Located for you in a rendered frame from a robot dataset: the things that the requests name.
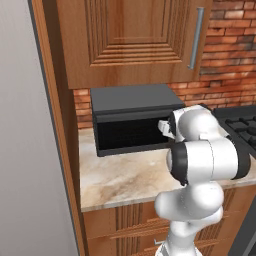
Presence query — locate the grey fridge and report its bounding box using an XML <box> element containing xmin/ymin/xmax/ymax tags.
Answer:
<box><xmin>0</xmin><ymin>0</ymin><xmax>80</xmax><ymax>256</ymax></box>

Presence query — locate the dark oven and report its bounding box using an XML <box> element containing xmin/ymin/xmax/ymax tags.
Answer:
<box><xmin>227</xmin><ymin>195</ymin><xmax>256</xmax><ymax>256</ymax></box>

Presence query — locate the wooden wall cupboard door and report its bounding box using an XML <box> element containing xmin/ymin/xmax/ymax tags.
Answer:
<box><xmin>55</xmin><ymin>0</ymin><xmax>214</xmax><ymax>90</ymax></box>

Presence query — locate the black toaster oven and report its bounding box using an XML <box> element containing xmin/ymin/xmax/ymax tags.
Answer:
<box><xmin>89</xmin><ymin>83</ymin><xmax>186</xmax><ymax>158</ymax></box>

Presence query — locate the black hob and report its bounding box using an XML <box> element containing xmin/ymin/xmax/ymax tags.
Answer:
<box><xmin>212</xmin><ymin>105</ymin><xmax>256</xmax><ymax>152</ymax></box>

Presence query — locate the silver drawer handle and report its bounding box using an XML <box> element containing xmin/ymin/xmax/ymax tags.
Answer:
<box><xmin>153</xmin><ymin>237</ymin><xmax>167</xmax><ymax>247</ymax></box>

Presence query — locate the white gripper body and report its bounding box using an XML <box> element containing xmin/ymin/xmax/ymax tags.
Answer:
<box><xmin>157</xmin><ymin>118</ymin><xmax>176</xmax><ymax>141</ymax></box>

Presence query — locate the wooden drawer front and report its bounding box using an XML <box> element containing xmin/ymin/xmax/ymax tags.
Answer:
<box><xmin>82</xmin><ymin>185</ymin><xmax>256</xmax><ymax>256</ymax></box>

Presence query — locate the black toaster oven door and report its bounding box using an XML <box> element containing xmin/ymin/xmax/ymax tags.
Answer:
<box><xmin>95</xmin><ymin>141</ymin><xmax>172</xmax><ymax>158</ymax></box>

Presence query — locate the silver cupboard door handle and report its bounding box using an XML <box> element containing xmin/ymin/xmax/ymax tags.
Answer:
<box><xmin>187</xmin><ymin>6</ymin><xmax>206</xmax><ymax>71</ymax></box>

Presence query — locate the tall wooden side panel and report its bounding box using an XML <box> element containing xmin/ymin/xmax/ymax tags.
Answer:
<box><xmin>27</xmin><ymin>0</ymin><xmax>88</xmax><ymax>256</ymax></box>

